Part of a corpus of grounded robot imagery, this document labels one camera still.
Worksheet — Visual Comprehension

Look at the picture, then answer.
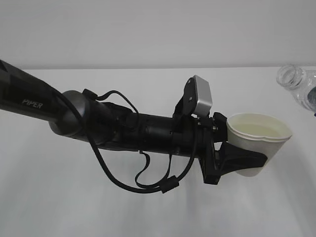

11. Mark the white paper cup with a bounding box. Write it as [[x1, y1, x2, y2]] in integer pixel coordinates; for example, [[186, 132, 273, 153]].
[[226, 113, 292, 163]]

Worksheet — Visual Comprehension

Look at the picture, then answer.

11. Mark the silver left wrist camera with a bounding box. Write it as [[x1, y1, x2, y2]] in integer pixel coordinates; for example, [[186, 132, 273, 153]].
[[183, 75, 213, 117]]

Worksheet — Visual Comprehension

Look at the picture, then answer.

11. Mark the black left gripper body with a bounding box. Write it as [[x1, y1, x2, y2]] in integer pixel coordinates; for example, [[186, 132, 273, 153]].
[[170, 112, 221, 185]]

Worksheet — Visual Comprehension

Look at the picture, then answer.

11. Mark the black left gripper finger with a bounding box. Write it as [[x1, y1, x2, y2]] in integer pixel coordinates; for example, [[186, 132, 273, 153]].
[[212, 112, 228, 143], [214, 142, 269, 185]]

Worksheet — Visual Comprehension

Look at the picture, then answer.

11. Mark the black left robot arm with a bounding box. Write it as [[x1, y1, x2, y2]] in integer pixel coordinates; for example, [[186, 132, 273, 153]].
[[0, 61, 268, 185]]

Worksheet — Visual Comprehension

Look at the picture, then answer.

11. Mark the clear plastic water bottle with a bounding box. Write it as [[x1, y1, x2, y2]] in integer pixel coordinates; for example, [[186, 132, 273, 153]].
[[276, 64, 316, 116]]

